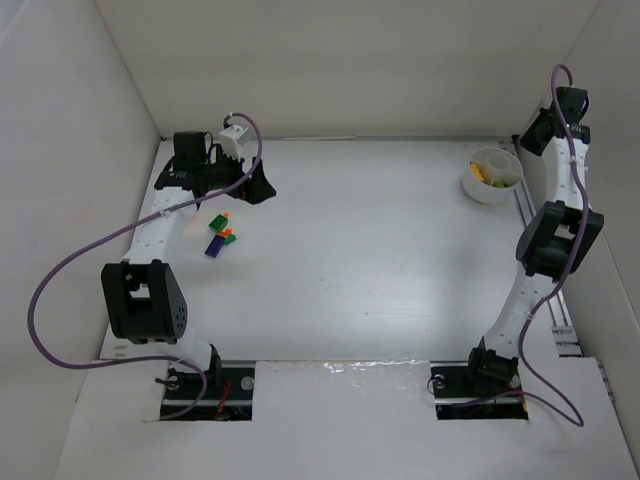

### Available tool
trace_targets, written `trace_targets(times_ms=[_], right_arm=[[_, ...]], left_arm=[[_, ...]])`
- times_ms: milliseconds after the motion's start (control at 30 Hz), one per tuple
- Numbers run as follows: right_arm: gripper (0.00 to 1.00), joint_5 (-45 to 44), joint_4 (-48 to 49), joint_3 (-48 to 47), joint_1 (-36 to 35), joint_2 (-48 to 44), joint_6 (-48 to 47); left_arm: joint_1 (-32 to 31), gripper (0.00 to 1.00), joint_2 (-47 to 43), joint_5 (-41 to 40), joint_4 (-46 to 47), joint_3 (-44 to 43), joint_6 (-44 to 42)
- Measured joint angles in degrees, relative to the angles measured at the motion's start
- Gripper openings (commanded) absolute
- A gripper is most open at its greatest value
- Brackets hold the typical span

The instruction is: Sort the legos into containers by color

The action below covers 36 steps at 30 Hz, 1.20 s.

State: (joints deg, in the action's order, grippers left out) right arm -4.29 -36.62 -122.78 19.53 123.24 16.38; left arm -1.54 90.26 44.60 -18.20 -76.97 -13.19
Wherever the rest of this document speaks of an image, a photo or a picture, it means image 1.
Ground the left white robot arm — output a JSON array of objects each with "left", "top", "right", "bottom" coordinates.
[{"left": 101, "top": 125, "right": 276, "bottom": 383}]

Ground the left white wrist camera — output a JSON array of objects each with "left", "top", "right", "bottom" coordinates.
[{"left": 218, "top": 125, "right": 251, "bottom": 159}]

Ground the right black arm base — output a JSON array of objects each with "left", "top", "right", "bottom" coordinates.
[{"left": 427, "top": 362, "right": 529, "bottom": 421}]

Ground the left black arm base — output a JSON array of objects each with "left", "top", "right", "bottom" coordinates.
[{"left": 155, "top": 361, "right": 256, "bottom": 422}]

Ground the purple lego brick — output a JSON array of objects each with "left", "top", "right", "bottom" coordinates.
[{"left": 205, "top": 235, "right": 225, "bottom": 258}]

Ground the yellow lego plate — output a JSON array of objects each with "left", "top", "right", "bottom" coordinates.
[{"left": 470, "top": 162, "right": 487, "bottom": 184}]

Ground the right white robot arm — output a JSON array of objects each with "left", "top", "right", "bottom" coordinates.
[{"left": 465, "top": 87, "right": 604, "bottom": 395}]

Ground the white divided round container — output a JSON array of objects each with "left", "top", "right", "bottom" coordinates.
[{"left": 461, "top": 147, "right": 523, "bottom": 205}]

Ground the dark green lego brick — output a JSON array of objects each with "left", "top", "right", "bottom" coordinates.
[{"left": 208, "top": 214, "right": 229, "bottom": 234}]

